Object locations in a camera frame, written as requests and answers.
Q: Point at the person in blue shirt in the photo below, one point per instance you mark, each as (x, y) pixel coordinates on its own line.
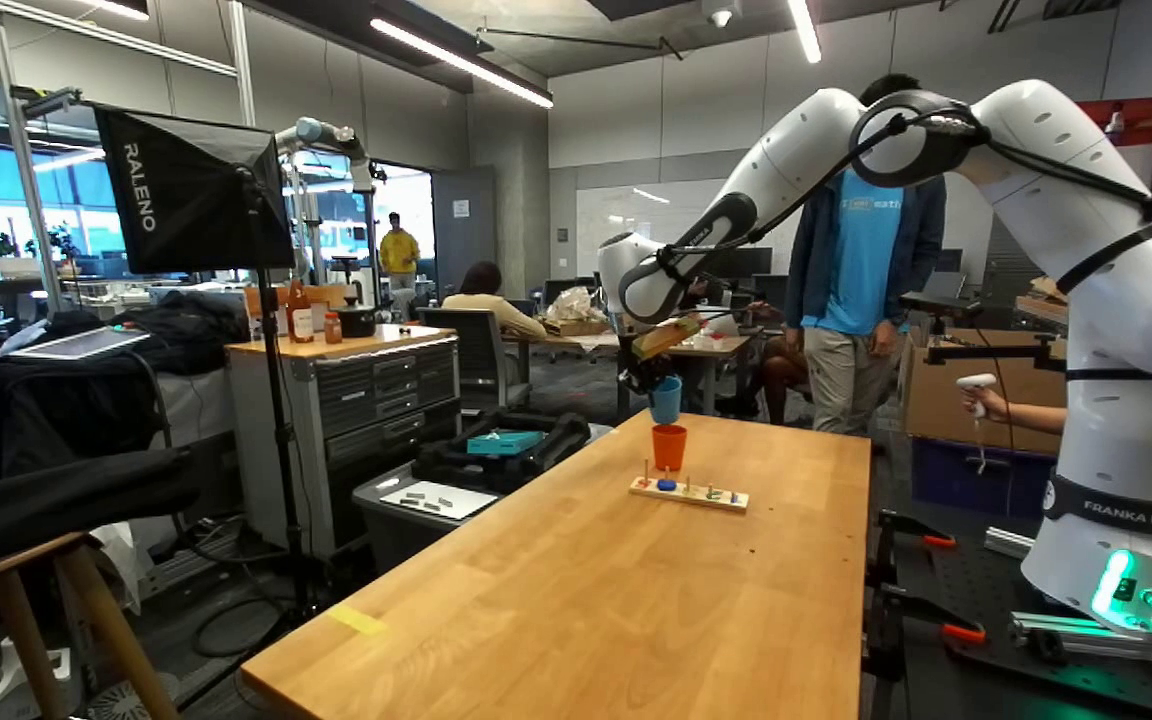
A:
(859, 250)

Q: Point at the wooden stool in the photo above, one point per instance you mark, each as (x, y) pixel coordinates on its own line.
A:
(75, 560)

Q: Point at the black softbox light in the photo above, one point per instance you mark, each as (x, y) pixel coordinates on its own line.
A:
(193, 192)

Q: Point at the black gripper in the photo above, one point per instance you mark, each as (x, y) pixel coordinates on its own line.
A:
(647, 357)

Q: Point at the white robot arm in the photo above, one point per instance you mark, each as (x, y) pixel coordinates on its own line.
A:
(1074, 213)

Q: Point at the orange plastic cup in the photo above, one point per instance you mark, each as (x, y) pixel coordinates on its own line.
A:
(671, 449)

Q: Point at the black open case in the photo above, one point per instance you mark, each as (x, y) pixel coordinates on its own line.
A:
(502, 449)

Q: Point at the blue plastic cup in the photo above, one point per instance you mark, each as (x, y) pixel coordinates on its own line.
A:
(664, 401)

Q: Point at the wooden number puzzle board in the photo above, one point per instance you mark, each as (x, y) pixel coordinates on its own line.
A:
(688, 493)

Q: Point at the person in yellow shirt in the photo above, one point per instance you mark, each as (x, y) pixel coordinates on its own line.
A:
(398, 250)

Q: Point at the seated person in beige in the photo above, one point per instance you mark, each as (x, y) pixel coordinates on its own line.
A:
(481, 292)

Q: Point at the yellow tape strip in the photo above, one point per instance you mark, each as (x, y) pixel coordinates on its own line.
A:
(359, 620)

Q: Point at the grey tool cabinet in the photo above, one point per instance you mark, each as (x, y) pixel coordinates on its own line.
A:
(336, 416)

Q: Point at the cardboard box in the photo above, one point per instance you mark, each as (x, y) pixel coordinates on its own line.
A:
(948, 377)

